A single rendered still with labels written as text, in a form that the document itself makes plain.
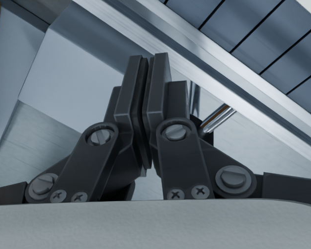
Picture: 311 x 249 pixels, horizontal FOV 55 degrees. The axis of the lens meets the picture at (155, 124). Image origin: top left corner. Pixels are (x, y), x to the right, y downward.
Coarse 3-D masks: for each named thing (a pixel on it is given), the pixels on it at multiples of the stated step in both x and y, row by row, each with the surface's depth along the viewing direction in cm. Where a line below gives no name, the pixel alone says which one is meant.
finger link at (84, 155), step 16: (96, 128) 10; (112, 128) 10; (80, 144) 9; (96, 144) 9; (112, 144) 9; (80, 160) 9; (96, 160) 8; (112, 160) 9; (64, 176) 8; (80, 176) 8; (96, 176) 8; (64, 192) 8; (80, 192) 8; (96, 192) 8; (128, 192) 10
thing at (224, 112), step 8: (192, 88) 31; (200, 88) 32; (192, 96) 30; (192, 104) 29; (224, 104) 23; (192, 112) 28; (216, 112) 24; (224, 112) 23; (232, 112) 23; (192, 120) 25; (200, 120) 26; (208, 120) 24; (216, 120) 24; (224, 120) 24; (200, 128) 25; (208, 128) 24; (200, 136) 25; (208, 136) 25
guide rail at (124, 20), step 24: (96, 0) 18; (120, 24) 19; (144, 24) 20; (144, 48) 20; (168, 48) 20; (192, 72) 21; (216, 72) 22; (216, 96) 22; (240, 96) 22; (264, 120) 23; (288, 144) 24
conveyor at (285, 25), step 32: (160, 0) 26; (192, 0) 26; (224, 0) 25; (256, 0) 25; (288, 0) 24; (224, 32) 27; (256, 32) 27; (288, 32) 26; (256, 64) 29; (288, 64) 28; (288, 96) 31
